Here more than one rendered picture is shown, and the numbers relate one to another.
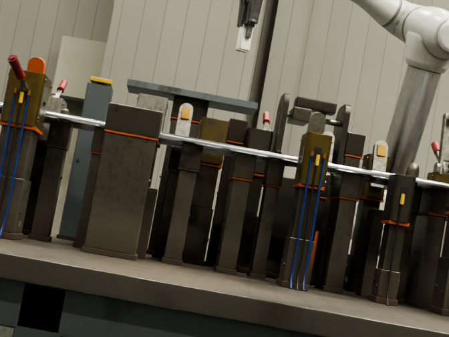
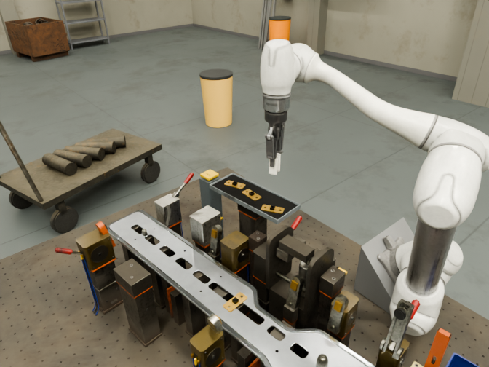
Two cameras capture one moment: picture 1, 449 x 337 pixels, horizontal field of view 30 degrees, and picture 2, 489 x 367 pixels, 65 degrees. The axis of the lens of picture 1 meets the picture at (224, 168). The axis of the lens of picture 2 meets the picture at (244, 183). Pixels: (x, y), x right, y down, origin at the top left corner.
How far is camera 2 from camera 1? 2.08 m
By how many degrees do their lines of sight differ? 58
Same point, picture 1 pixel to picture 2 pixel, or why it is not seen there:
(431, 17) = (421, 185)
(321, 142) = (196, 352)
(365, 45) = not seen: outside the picture
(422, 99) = (428, 245)
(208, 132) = (223, 251)
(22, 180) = (98, 291)
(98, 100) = (204, 189)
